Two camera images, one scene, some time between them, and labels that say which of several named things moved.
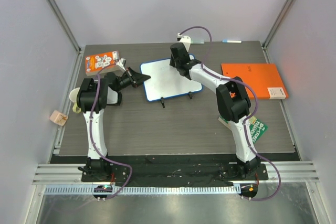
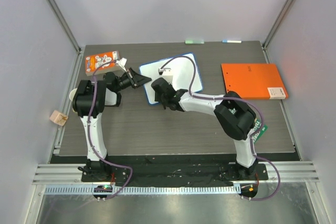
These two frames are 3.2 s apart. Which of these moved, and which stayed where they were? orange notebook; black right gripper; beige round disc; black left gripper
Moved: black right gripper
Stayed: black left gripper; beige round disc; orange notebook
